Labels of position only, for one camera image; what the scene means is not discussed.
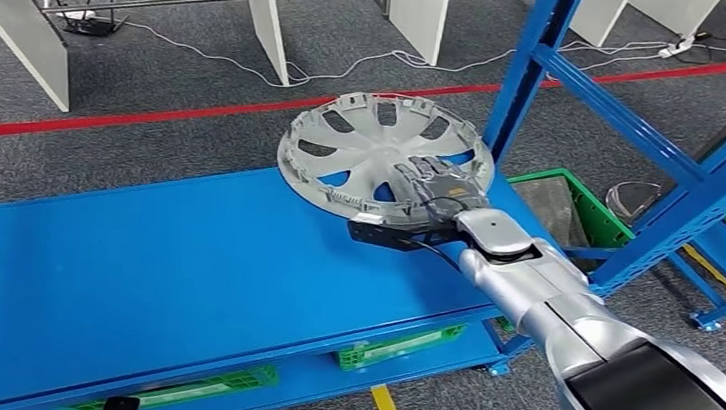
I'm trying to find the red floor tape line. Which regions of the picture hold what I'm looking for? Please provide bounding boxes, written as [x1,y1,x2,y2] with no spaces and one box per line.
[0,0,726,218]

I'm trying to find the white power strip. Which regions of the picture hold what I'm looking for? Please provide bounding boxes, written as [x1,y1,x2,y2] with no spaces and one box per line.
[657,32,697,62]

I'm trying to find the white floor cable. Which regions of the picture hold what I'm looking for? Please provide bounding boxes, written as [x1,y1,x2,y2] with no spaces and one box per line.
[116,0,679,126]

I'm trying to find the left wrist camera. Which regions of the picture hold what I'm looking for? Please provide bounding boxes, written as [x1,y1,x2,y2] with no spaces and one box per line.
[98,394,141,410]

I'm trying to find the black router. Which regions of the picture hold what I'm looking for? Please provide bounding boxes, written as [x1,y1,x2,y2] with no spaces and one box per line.
[59,0,132,41]

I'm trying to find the white desk side panel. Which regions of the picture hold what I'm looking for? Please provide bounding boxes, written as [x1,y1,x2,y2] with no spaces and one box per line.
[380,0,454,67]

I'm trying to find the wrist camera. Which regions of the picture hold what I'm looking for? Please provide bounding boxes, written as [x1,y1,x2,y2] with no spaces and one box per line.
[98,394,141,410]
[344,212,469,260]

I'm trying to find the white desk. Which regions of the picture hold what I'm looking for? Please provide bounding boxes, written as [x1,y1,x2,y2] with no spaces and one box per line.
[0,0,298,134]
[567,0,723,59]

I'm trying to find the grey plastic sheet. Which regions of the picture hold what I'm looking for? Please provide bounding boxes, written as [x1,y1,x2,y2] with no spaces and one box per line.
[508,172,596,250]

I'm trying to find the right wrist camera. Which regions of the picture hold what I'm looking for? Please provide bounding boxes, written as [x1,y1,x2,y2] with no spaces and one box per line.
[344,212,469,260]

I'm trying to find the black camera cable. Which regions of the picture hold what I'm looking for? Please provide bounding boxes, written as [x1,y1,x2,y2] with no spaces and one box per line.
[419,239,467,272]

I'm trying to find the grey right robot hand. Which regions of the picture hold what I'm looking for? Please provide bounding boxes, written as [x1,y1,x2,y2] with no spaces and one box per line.
[388,153,495,230]

